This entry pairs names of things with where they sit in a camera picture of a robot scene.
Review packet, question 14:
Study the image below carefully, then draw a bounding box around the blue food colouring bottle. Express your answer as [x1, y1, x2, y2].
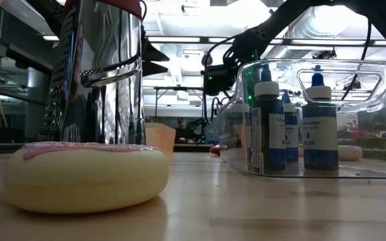
[302, 64, 340, 171]
[281, 90, 298, 164]
[251, 63, 287, 171]

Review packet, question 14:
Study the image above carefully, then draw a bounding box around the white frosted toy donut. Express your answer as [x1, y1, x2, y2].
[338, 145, 363, 162]

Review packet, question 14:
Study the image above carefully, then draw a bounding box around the black horizontal crossbar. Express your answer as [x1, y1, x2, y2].
[145, 35, 386, 47]

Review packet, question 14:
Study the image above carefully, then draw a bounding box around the shiny metal box grater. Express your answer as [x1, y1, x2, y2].
[38, 0, 146, 145]

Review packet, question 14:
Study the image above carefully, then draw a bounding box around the person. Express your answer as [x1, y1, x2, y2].
[175, 116, 196, 144]

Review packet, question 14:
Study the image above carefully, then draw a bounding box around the black boxy device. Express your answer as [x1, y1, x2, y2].
[312, 49, 336, 61]

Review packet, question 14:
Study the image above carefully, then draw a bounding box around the pink frosted toy donut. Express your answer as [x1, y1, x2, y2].
[4, 141, 170, 215]

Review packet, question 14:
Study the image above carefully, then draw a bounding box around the clear plastic bin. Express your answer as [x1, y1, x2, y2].
[218, 59, 386, 179]

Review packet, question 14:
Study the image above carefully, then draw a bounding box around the black metal rig frame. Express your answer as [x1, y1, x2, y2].
[153, 86, 206, 128]

